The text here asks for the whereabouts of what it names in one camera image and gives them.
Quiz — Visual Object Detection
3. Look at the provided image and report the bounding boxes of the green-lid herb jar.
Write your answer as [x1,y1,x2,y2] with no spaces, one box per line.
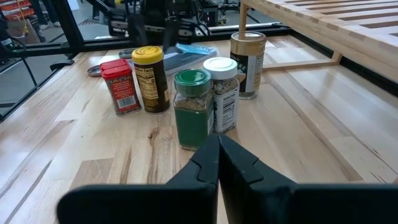
[173,68,215,152]

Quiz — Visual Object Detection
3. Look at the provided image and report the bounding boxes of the wooden slatted shelf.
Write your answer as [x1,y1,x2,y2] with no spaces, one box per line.
[238,0,398,83]

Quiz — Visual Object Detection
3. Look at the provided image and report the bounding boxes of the blue Yellowstone book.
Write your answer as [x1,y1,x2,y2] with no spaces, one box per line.
[163,42,218,77]

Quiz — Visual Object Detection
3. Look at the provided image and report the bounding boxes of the red-lid paprika tin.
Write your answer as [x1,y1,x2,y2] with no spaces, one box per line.
[99,58,142,116]

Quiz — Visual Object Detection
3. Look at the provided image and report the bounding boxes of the yellow-lid dark spice jar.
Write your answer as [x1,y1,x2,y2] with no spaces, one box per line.
[131,45,171,114]

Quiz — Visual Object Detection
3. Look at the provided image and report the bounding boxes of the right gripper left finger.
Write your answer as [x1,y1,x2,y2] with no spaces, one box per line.
[57,134,220,224]

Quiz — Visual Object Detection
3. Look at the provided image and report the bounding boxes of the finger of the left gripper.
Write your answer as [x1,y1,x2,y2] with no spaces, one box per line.
[162,18,181,53]
[127,14,149,47]

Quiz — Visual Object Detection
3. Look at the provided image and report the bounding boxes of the red storage bins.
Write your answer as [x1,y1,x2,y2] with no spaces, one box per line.
[0,0,34,21]

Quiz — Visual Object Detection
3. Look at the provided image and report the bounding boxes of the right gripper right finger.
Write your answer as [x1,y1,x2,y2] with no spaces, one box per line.
[218,135,398,224]

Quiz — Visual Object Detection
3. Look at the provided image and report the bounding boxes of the tan-lid spice jar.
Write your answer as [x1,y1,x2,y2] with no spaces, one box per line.
[229,30,267,100]

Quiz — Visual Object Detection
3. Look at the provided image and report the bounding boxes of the silver tin lower left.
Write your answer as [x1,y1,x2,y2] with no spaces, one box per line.
[118,48,136,60]

